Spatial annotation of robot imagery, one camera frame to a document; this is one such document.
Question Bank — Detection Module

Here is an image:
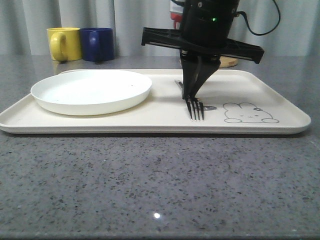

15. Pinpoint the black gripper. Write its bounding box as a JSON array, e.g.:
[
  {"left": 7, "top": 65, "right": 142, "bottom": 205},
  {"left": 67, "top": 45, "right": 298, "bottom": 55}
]
[{"left": 141, "top": 0, "right": 264, "bottom": 99}]

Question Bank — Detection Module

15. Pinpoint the silver metal fork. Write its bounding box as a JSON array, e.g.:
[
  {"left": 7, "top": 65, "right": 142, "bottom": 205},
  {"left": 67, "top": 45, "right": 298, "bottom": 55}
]
[{"left": 185, "top": 97, "right": 204, "bottom": 121}]

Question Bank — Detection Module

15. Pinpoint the white round plate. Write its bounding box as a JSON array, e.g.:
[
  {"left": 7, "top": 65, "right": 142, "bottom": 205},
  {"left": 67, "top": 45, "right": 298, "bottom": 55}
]
[{"left": 30, "top": 69, "right": 152, "bottom": 116}]

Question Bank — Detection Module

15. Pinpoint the wooden mug tree stand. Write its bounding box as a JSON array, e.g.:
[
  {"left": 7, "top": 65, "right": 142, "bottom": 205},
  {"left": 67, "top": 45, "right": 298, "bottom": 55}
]
[{"left": 219, "top": 56, "right": 238, "bottom": 68}]

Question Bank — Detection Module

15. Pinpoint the red mug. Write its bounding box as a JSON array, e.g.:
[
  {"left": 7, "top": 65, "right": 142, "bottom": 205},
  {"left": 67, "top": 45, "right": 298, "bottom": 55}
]
[{"left": 169, "top": 0, "right": 185, "bottom": 30}]

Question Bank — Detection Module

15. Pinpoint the beige rabbit serving tray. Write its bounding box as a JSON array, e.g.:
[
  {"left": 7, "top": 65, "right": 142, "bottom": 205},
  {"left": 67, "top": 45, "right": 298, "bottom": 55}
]
[{"left": 0, "top": 69, "right": 311, "bottom": 135}]

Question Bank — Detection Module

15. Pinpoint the dark blue mug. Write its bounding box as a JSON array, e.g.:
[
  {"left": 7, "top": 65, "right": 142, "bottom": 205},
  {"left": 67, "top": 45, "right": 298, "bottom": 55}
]
[{"left": 79, "top": 27, "right": 115, "bottom": 62}]

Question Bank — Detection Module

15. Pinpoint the yellow mug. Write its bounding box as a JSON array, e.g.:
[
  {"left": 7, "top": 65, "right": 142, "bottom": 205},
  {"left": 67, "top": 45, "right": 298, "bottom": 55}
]
[{"left": 46, "top": 27, "right": 82, "bottom": 62}]

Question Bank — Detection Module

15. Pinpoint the grey curtain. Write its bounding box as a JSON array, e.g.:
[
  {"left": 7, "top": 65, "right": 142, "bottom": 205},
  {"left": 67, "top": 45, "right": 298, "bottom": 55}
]
[{"left": 0, "top": 0, "right": 320, "bottom": 56}]

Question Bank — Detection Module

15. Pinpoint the black cable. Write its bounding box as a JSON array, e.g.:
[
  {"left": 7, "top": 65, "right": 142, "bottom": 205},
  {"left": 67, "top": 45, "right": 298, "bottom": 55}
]
[{"left": 234, "top": 0, "right": 281, "bottom": 36}]

